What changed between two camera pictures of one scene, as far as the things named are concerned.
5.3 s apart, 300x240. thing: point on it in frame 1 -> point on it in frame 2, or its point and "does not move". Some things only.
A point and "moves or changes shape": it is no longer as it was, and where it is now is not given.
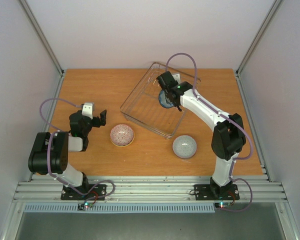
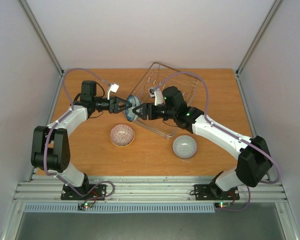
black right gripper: x=170 y=93 -> x=149 y=111
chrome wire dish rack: x=142 y=107 does not move
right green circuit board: x=222 y=205 does not move
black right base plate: x=205 y=192 does not move
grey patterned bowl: x=184 y=146 does not move
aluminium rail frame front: x=149 y=188 does not move
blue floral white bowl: x=163 y=100 moves or changes shape
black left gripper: x=103 y=122 -> x=113 y=101
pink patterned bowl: x=122 y=135 does not move
